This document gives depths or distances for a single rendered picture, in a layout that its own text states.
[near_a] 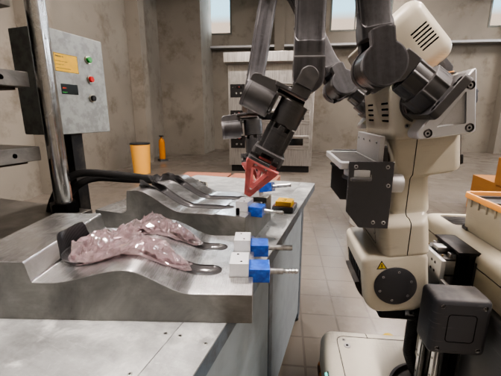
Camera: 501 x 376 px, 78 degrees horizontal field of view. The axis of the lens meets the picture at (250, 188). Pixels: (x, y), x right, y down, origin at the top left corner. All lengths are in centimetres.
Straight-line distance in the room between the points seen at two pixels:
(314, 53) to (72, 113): 113
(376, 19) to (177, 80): 899
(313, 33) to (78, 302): 62
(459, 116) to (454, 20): 1104
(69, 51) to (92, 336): 119
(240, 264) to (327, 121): 994
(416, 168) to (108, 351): 73
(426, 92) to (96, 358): 69
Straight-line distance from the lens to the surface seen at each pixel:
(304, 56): 61
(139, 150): 634
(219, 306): 56
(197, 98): 932
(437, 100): 65
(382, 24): 62
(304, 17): 64
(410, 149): 83
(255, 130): 95
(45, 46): 131
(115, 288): 59
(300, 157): 630
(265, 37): 105
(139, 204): 96
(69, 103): 151
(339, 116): 1049
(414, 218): 86
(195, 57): 943
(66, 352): 59
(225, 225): 83
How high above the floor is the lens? 115
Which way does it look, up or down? 13 degrees down
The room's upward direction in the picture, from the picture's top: straight up
